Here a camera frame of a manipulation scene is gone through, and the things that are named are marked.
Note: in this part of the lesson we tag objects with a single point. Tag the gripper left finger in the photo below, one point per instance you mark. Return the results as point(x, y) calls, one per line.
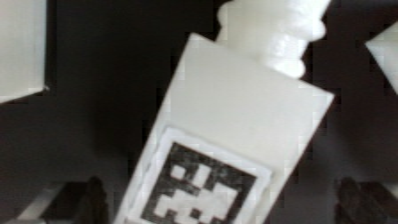
point(67, 204)

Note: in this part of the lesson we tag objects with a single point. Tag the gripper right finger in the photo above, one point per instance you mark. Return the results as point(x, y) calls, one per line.
point(366, 203)

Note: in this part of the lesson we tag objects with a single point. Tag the white leg tagged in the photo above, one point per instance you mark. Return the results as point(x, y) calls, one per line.
point(236, 120)

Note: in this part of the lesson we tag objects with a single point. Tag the white square tabletop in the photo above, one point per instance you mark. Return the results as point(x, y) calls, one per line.
point(21, 48)

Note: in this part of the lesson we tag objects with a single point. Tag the white leg behind tagged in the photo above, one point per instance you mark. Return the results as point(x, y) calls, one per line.
point(382, 47)

